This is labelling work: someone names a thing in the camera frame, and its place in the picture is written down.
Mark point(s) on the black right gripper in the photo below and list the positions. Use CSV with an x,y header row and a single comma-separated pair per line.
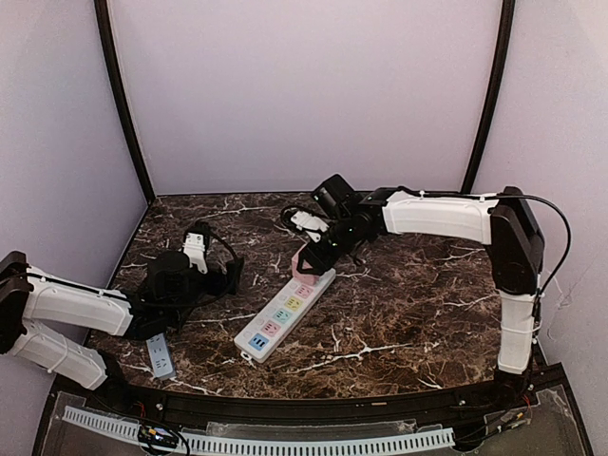
x,y
318,252

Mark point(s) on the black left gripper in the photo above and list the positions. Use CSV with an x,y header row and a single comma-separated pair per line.
x,y
228,276

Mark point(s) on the white multicolour power strip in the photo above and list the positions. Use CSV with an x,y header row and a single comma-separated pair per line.
x,y
269,327

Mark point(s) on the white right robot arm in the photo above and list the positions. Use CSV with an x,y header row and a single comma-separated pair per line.
x,y
503,223

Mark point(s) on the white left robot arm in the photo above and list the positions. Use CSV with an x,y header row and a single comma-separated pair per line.
x,y
30,297

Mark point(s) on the blue power strip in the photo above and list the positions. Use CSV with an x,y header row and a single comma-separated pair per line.
x,y
160,357

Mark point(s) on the small circuit board left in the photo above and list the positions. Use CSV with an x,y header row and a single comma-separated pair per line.
x,y
157,437

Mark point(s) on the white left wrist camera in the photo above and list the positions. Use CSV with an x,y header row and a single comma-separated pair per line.
x,y
195,248

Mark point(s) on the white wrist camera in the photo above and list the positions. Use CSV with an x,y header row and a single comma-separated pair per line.
x,y
309,224
195,248

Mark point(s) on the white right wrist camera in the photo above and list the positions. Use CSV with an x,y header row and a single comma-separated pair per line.
x,y
309,224

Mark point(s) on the black front rail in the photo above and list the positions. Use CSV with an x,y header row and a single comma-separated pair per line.
x,y
455,406

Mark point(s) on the white slotted cable duct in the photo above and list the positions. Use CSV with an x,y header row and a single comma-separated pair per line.
x,y
389,438

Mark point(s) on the left black frame post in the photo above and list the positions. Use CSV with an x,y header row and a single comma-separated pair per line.
x,y
115,79

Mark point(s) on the black frame post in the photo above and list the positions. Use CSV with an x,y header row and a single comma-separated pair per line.
x,y
491,96
115,79

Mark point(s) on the right black frame post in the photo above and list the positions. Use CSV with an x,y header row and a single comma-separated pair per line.
x,y
491,96

